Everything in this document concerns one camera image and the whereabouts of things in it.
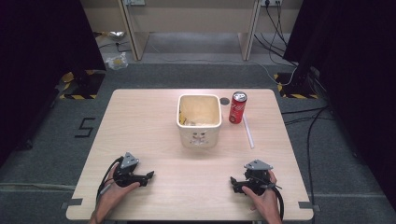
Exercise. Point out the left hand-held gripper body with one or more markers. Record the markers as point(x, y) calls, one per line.
point(129, 161)

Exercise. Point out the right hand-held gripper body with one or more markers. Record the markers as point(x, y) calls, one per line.
point(258, 165)

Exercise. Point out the white straw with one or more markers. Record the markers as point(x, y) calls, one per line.
point(249, 132)

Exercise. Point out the red drink can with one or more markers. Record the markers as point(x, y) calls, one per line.
point(237, 109)

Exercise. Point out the cream plastic bin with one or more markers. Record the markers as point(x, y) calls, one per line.
point(199, 135)

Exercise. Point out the person's right hand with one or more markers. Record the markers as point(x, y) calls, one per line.
point(266, 203)

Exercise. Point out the person's left hand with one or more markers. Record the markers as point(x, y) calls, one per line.
point(110, 196)

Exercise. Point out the grey tape strip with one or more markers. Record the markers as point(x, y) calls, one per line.
point(73, 202)
point(308, 205)

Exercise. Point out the stand base with striped tape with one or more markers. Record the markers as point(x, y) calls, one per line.
point(295, 87)
point(82, 85)

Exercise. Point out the clear plastic bag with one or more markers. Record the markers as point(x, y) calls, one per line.
point(117, 61)

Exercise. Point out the silver foil wrapper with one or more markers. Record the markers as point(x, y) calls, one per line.
point(115, 35)

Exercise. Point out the black curtain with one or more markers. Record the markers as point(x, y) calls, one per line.
point(351, 62)
point(40, 62)

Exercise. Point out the light wooden desk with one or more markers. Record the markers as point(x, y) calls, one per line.
point(193, 18)

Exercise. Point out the white wall socket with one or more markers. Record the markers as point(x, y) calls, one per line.
point(271, 2)
point(134, 2)

